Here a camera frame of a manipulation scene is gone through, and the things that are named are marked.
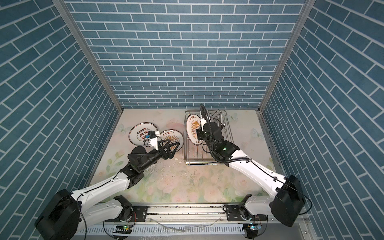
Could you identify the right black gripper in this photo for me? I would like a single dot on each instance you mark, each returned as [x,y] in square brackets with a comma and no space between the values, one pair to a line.
[200,135]

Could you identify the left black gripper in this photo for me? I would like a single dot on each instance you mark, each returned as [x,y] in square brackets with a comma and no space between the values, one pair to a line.
[166,154]

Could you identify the small plate orange sunburst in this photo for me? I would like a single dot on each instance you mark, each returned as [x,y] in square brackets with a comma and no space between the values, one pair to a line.
[174,136]

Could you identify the large plate green rim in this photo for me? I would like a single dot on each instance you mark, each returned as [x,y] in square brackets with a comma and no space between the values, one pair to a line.
[138,133]

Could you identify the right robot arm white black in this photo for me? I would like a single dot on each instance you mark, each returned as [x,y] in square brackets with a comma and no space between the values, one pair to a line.
[286,198]

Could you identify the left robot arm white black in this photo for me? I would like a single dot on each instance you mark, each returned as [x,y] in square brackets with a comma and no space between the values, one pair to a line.
[70,212]

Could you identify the left green circuit board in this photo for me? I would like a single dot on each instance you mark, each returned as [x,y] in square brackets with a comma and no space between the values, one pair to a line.
[122,230]

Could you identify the green circuit board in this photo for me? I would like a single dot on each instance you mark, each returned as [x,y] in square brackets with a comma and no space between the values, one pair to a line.
[253,227]
[122,230]

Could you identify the right green circuit board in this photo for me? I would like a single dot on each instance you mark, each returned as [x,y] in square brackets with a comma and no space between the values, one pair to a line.
[253,227]

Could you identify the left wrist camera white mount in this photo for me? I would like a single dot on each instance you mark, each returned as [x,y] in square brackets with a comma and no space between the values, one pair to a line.
[152,138]

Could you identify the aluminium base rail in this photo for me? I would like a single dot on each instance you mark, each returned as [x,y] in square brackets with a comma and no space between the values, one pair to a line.
[182,212]

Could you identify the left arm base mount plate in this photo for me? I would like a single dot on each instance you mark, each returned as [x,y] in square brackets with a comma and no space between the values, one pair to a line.
[139,214]

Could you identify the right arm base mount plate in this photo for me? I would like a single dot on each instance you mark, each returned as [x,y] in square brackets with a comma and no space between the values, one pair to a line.
[232,213]

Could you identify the white slotted cable duct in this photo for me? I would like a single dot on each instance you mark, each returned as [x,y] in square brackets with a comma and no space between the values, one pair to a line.
[167,230]

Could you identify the right aluminium corner post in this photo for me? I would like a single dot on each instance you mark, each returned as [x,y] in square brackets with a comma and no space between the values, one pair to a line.
[288,49]

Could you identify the aluminium corner post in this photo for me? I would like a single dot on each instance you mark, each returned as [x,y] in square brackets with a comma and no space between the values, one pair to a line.
[76,32]
[288,49]

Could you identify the left aluminium corner post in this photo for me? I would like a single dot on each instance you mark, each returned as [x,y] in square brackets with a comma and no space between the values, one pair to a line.
[76,32]

